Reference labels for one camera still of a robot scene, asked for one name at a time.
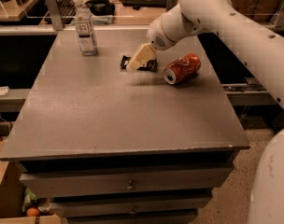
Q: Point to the top grey drawer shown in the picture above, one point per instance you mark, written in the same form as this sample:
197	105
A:
126	180

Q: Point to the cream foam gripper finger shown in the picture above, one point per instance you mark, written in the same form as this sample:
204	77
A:
143	54

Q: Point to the black rxbar chocolate wrapper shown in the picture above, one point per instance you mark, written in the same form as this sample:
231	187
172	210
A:
149	66

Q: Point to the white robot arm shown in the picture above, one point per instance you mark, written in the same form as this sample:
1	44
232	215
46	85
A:
262	52

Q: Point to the green snack bag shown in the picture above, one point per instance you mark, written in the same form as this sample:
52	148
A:
29	199

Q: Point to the grey drawer cabinet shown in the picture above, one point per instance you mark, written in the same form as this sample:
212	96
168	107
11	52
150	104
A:
86	113

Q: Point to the grey metal bracket left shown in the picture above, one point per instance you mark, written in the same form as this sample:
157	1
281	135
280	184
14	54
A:
55	15

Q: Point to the crushed red coke can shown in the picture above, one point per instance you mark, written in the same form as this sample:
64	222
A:
181	68

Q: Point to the orange fruit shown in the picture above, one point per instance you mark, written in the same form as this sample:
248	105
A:
33	212

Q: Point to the white power strip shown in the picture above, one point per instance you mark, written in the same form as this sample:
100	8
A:
4	90

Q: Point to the black keyboard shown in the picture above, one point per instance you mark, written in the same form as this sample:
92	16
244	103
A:
67	10

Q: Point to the clear plastic tea bottle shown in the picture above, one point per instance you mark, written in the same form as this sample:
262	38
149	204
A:
84	28

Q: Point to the middle grey drawer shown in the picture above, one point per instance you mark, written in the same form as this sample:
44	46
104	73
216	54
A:
135	203

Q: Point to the cardboard box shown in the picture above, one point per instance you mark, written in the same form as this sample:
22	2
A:
11	197

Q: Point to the grey drawer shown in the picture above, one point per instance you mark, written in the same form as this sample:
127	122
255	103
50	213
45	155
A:
135	203
183	216
126	180

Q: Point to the black headphones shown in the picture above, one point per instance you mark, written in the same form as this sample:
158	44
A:
100	7

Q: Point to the bottom grey drawer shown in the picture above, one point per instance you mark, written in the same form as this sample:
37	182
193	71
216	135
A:
183	216

